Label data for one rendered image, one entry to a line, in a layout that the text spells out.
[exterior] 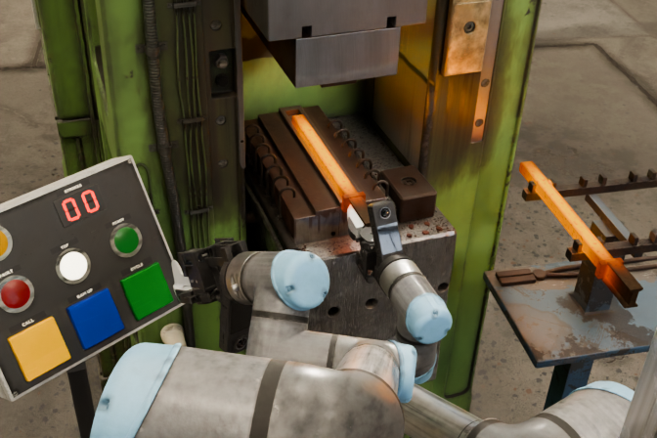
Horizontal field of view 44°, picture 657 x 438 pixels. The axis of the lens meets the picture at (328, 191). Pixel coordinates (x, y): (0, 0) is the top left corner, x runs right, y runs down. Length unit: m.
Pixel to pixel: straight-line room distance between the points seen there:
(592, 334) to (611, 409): 0.67
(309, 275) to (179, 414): 0.43
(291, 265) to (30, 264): 0.49
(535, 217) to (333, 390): 2.85
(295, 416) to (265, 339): 0.42
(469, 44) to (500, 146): 0.32
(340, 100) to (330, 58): 0.64
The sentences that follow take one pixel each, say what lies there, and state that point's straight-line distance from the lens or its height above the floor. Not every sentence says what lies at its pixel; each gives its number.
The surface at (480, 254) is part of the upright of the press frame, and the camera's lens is 2.14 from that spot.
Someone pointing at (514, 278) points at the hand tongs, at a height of 0.73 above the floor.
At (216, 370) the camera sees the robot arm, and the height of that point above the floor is 1.46.
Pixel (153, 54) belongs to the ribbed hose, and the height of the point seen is 1.32.
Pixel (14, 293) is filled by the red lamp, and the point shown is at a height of 1.09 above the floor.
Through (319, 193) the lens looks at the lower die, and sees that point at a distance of 1.69.
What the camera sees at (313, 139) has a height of 1.01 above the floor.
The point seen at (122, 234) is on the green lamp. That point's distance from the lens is 1.42.
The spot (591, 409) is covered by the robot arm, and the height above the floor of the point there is 1.09.
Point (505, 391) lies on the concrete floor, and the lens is 2.70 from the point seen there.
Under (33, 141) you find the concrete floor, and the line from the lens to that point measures 3.98.
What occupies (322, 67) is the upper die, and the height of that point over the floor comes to 1.30.
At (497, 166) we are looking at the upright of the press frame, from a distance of 1.99.
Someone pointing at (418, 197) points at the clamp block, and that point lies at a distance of 1.73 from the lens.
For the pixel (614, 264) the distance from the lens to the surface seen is 1.60.
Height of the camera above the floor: 1.94
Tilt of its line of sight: 34 degrees down
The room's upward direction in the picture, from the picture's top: 2 degrees clockwise
